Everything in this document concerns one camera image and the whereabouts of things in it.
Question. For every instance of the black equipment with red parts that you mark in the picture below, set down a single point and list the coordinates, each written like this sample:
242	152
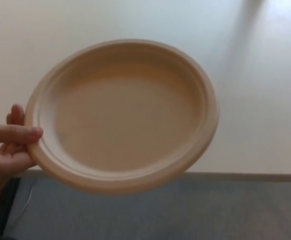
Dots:
3	212

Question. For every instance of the beige round paper plate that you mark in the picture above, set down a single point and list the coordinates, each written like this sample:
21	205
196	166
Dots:
128	117

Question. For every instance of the person's bare hand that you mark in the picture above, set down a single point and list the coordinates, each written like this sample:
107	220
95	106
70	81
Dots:
3	155

